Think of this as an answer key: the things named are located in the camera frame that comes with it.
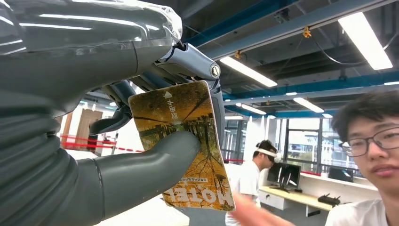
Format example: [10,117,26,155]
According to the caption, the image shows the yellow hotel key card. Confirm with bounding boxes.
[128,80,236,212]

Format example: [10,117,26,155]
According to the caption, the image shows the person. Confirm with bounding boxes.
[230,90,399,226]
[225,139,283,226]

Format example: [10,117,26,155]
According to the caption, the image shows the white desk wooden top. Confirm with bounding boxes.
[258,186,334,218]

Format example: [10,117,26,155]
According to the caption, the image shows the black computer monitor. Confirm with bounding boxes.
[267,162,303,193]

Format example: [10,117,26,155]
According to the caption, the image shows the white VR headset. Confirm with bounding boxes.
[255,147,282,163]

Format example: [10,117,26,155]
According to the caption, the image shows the small black antenna device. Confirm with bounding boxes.
[318,193,341,207]

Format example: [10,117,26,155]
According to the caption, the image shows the red barrier tape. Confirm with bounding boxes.
[61,135,145,153]

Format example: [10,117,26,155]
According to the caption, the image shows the black framed eyeglasses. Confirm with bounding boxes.
[341,127,399,158]

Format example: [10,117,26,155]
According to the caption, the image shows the ceiling light panel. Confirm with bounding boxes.
[338,12,393,71]
[219,56,278,88]

